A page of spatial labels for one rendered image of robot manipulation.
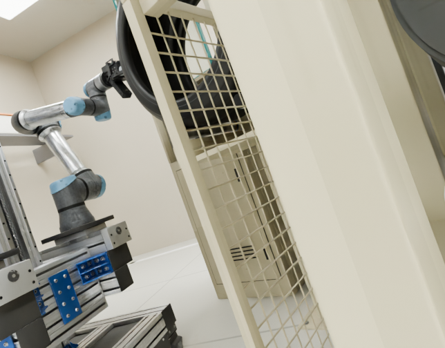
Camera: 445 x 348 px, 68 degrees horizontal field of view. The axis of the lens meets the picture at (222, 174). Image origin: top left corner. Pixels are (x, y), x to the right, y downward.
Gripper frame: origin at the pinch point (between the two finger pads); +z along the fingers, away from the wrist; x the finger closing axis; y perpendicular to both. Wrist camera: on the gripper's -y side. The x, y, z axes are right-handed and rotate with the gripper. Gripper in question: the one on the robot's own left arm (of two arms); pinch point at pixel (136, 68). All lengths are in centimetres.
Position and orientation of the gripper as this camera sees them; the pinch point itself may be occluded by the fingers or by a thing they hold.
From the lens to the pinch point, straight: 142.6
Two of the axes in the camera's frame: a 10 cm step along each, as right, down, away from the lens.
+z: 7.7, -1.6, -6.2
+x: 5.9, -2.0, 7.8
